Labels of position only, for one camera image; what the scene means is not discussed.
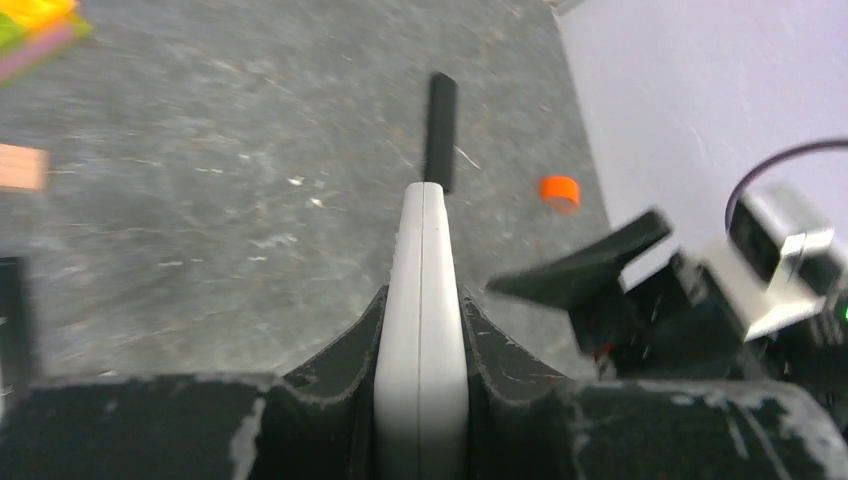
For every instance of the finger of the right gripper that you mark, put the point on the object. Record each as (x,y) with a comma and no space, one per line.
(573,279)

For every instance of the orange tape roll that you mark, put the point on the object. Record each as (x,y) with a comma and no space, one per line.
(561,193)

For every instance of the green yellow block stack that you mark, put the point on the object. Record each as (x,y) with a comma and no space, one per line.
(33,31)

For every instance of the black white checkerboard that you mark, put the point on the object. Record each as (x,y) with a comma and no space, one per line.
(18,359)

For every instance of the black remote control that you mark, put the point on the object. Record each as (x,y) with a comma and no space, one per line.
(441,132)

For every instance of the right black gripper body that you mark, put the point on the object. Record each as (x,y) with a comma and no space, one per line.
(675,324)

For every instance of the tan wooden block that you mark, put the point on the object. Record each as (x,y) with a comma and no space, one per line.
(23,168)

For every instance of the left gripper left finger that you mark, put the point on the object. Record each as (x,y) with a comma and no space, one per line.
(315,422)

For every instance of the white remote control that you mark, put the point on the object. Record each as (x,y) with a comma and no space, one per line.
(421,393)

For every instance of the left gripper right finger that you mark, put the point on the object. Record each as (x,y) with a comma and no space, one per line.
(528,421)

